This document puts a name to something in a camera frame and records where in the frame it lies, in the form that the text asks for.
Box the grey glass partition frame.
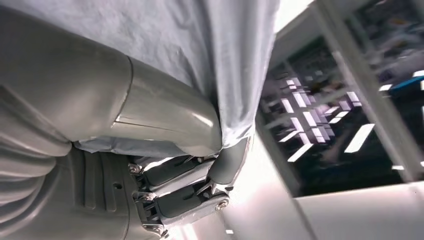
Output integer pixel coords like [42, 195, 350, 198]
[255, 0, 424, 240]

